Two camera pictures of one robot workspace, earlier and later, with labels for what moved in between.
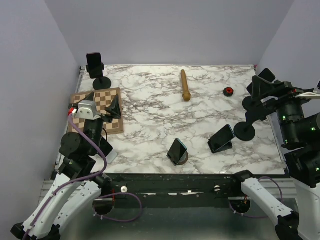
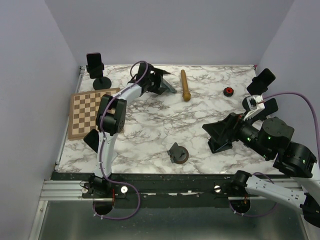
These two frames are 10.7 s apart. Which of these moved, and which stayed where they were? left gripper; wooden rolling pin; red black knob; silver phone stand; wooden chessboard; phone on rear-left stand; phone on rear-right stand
Moved: left gripper
Stayed: wooden chessboard; red black knob; silver phone stand; phone on rear-left stand; phone on rear-right stand; wooden rolling pin
